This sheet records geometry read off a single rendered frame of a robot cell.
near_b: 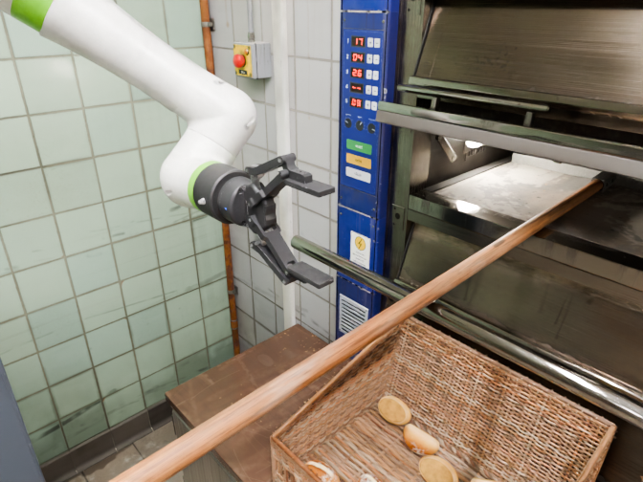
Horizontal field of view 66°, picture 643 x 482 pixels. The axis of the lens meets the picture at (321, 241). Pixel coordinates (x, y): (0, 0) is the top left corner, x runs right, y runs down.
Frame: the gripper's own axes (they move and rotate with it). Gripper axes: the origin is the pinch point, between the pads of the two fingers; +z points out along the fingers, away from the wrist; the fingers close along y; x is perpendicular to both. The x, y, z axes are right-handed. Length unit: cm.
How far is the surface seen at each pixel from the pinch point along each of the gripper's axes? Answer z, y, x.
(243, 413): 7.6, 13.3, 19.2
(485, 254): 6.5, 12.6, -34.9
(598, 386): 32.9, 16.0, -18.4
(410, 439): -6, 70, -36
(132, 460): -106, 133, 2
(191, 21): -117, -23, -50
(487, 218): -5, 15, -56
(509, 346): 20.8, 16.2, -18.0
